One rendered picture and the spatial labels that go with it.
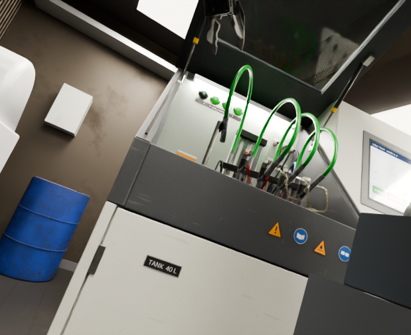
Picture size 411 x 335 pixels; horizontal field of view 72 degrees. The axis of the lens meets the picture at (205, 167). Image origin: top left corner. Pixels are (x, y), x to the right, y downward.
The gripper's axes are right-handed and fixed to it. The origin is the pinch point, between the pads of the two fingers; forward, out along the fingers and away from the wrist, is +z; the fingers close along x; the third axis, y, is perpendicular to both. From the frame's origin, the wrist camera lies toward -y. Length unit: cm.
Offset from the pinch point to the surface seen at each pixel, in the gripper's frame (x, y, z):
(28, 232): -181, -31, 109
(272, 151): 5, -41, 47
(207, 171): 0.0, 27.8, 26.5
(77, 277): -21, 54, 39
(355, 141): 39, -41, 43
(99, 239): -18, 48, 34
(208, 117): -21.6, -32.8, 27.8
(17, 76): -136, -35, -1
